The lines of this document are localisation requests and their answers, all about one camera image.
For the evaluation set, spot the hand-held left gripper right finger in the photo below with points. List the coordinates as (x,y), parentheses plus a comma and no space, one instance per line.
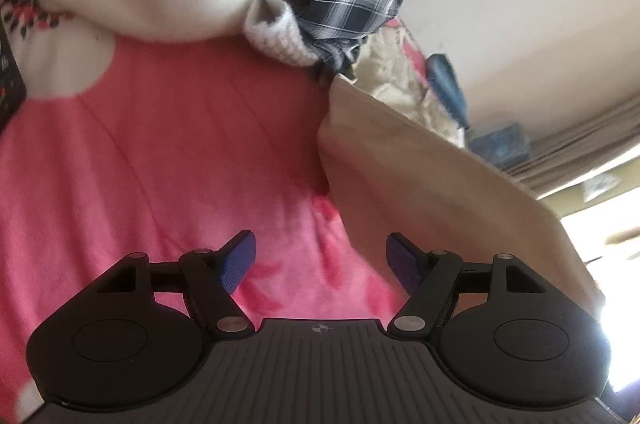
(402,264)

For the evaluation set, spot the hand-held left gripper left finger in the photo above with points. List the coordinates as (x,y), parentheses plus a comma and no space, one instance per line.
(240,261)

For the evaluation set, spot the beige pants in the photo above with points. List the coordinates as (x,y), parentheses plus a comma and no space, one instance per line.
(425,184)

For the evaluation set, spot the pink floral blanket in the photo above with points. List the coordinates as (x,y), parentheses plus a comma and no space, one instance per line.
(175,154)

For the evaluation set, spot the blue water bottle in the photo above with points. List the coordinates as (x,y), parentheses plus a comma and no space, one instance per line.
(500,146)

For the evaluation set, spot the folded blue jeans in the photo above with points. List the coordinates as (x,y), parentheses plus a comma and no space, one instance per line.
(447,89)

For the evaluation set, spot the beige curtain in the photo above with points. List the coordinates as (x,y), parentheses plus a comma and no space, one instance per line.
(575,144)

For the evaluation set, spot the white plastic bag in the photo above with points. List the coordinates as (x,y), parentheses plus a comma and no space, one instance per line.
(600,187)

